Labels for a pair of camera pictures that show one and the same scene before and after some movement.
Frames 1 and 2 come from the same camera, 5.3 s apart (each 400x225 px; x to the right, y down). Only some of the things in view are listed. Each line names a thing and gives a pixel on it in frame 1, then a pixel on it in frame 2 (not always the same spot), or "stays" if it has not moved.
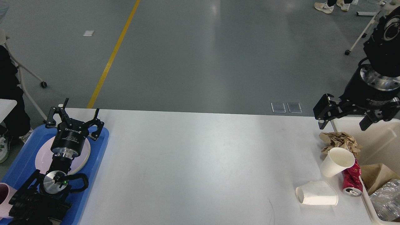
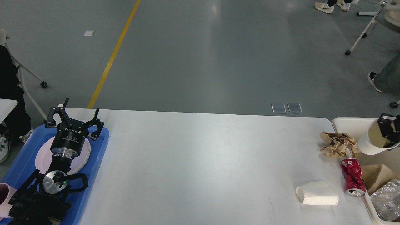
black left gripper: (69, 139) stays
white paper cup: (337, 160) → (372, 141)
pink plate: (44, 155) stays
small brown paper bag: (373, 176) stays
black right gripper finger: (327, 108) → (389, 124)
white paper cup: (317, 192) stays
